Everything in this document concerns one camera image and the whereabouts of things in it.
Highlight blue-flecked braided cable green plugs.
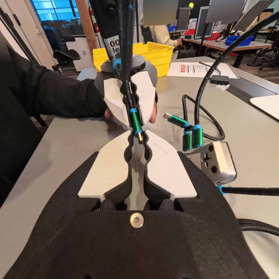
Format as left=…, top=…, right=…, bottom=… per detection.
left=112, top=0, right=145, bottom=145
left=219, top=185, right=279, bottom=196
left=163, top=94, right=225, bottom=151
left=192, top=11, right=279, bottom=147

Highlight person's black jacket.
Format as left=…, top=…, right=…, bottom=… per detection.
left=0, top=31, right=46, bottom=207

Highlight black board wooden rim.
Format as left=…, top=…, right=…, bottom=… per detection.
left=231, top=0, right=275, bottom=31

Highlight printed paper sheet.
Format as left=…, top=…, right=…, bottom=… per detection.
left=167, top=62, right=240, bottom=79

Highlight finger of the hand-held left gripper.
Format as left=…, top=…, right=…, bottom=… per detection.
left=103, top=78, right=133, bottom=129
left=130, top=71, right=157, bottom=127

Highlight wooden office desk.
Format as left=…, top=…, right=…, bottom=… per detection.
left=183, top=36, right=273, bottom=68

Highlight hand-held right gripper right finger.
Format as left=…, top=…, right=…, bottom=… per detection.
left=143, top=130, right=198, bottom=203

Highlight silver metal port hub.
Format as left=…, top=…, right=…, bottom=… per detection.
left=183, top=141, right=237, bottom=186

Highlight wooden post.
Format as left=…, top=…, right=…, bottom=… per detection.
left=75, top=0, right=99, bottom=51

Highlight plain black braided cable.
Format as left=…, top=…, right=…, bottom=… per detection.
left=237, top=219, right=279, bottom=237

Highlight black office chair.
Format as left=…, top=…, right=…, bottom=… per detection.
left=53, top=49, right=81, bottom=73

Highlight red plastic bin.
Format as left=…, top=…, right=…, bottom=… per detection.
left=185, top=28, right=219, bottom=41

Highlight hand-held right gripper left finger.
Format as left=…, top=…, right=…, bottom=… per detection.
left=77, top=130, right=133, bottom=203

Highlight white flat pad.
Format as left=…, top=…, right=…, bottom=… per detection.
left=250, top=95, right=279, bottom=121

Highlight black monitor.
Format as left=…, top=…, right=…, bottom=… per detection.
left=176, top=7, right=191, bottom=31
left=194, top=5, right=216, bottom=40

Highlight yellow plastic bin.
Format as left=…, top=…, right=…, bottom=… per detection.
left=93, top=41, right=175, bottom=78

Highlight small blue plastic bin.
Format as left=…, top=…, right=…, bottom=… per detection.
left=225, top=35, right=255, bottom=47

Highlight person's left hand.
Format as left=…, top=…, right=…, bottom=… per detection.
left=104, top=99, right=158, bottom=124

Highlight person's left forearm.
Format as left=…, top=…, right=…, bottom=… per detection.
left=9, top=50, right=108, bottom=119

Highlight small black usb hub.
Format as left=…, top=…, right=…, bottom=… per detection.
left=199, top=62, right=231, bottom=85

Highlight white recycling bin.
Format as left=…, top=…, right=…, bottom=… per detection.
left=65, top=37, right=94, bottom=72

